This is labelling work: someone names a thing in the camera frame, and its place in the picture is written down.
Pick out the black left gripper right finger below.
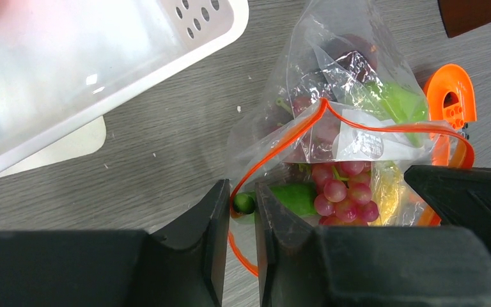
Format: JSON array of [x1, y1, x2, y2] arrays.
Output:
[[255, 184, 491, 306]]

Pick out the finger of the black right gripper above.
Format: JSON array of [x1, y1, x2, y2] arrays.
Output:
[[404, 165, 491, 254]]

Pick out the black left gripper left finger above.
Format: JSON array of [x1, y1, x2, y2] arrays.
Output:
[[0, 180, 230, 306]]

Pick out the green fake chili pepper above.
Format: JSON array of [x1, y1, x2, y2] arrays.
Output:
[[232, 183, 317, 217]]

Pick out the clear zip top bag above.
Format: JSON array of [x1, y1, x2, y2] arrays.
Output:
[[227, 1, 475, 276]]

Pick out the white plastic basket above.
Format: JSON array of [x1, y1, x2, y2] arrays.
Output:
[[0, 1, 249, 172]]

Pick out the pink fake grapes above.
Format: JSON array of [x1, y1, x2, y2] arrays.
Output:
[[311, 161, 380, 226]]

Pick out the yellow fake banana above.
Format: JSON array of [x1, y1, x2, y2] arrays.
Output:
[[370, 161, 403, 226]]

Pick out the green fake apple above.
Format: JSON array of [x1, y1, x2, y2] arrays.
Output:
[[364, 81, 429, 124]]

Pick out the dark red fake plum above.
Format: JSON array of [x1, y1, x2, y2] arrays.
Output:
[[322, 34, 378, 70]]

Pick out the orange S-shaped track piece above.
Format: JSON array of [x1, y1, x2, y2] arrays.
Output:
[[423, 63, 478, 130]]

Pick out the brown box with lid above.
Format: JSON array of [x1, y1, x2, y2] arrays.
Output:
[[437, 0, 491, 38]]

